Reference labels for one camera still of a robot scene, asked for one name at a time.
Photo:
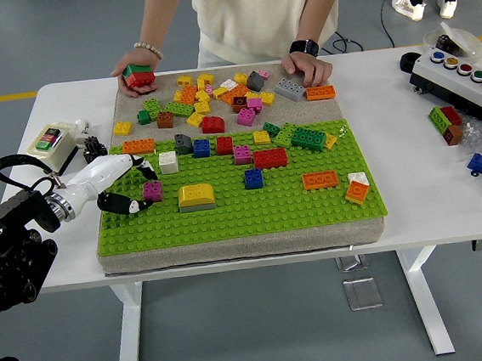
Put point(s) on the white table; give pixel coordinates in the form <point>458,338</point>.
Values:
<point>392,153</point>

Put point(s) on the white push-button control box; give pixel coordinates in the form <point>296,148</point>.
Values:
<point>458,83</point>

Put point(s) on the red four-stud brick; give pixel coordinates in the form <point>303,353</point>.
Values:
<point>225,145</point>

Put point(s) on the brown four-stud brick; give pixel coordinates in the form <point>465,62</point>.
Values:
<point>166,120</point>

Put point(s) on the yellow four-stud brick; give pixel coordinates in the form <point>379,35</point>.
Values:
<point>122,128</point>
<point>262,138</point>

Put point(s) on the orange eight-stud brick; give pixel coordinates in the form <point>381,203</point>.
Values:
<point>189,95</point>
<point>138,146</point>
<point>320,180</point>

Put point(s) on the blue four-stud brick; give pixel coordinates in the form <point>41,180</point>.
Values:
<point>254,179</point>
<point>201,149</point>

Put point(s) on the person's right forearm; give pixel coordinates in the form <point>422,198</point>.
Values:
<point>163,13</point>

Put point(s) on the pink toy brick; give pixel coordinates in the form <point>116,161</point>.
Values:
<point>255,103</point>

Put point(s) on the orange and yellow brick stack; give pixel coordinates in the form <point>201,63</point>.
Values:
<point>356,193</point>

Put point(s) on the brown toy brick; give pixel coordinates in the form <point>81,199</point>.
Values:
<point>240,104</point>
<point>453,135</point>

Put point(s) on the person's right hand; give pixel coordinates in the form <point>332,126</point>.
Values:
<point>144,57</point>

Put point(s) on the light grey eight-stud brick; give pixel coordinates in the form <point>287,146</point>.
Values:
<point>290,90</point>
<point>196,207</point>

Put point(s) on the yellow arched brick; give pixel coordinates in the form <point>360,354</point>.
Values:
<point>195,193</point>

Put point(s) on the grey-brown foam mat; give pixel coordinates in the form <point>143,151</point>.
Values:
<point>239,249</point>

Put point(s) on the person's left forearm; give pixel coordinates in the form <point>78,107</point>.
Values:
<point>318,11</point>

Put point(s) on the dark green eight-stud brick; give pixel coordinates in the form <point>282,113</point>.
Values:
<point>134,69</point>
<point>309,139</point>

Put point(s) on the person's left hand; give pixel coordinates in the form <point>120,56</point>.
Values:
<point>311,67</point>

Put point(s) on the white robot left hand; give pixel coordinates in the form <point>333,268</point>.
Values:
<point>95,175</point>

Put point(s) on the red arched brick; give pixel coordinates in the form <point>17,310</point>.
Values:
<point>213,125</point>

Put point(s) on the cream switch box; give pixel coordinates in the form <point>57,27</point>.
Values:
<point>51,143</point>

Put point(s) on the small pink brick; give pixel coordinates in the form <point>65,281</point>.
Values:
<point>264,74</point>
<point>209,89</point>

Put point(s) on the pink four-stud brick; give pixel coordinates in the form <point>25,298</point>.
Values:
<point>153,192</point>
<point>247,117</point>
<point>243,155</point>

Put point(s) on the clear plastic container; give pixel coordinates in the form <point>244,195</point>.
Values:
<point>464,41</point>

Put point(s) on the light green eight-stud brick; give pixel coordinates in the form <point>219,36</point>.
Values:
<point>179,109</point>
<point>283,136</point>

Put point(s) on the white four-stud brick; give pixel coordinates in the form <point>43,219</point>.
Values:
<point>168,162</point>

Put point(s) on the black gear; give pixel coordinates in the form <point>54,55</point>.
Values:
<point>94,147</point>

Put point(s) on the white toy brick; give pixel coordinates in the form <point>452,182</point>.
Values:
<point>358,178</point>
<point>229,84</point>

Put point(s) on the black tape roll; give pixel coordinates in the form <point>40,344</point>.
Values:
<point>408,62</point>

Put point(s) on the yellow toy brick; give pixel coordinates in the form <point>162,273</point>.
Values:
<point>204,80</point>
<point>267,98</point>
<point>195,119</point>
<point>241,78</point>
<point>185,81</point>
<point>177,95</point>
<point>220,93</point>
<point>203,95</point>
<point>202,107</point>

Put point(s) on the dark grey sloped brick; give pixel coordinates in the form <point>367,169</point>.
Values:
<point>184,144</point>
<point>256,82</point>

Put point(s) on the dark green toy brick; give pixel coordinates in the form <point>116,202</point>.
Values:
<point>144,117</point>

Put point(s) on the small yellow brick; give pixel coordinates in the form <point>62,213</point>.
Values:
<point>331,142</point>

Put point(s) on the green studded baseplate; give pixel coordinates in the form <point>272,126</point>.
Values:
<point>270,216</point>

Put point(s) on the black wristwatch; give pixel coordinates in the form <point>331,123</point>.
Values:
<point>304,47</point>

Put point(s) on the red eight-stud brick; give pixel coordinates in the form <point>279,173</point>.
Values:
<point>141,79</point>
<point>270,159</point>

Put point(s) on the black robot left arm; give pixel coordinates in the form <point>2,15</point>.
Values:
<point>10,262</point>

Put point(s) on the dark green four-stud brick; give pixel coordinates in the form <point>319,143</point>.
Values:
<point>272,129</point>

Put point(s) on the red toy brick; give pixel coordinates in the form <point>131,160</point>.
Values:
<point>452,114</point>

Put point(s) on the orange toy brick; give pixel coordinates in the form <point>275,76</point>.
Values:
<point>237,92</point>

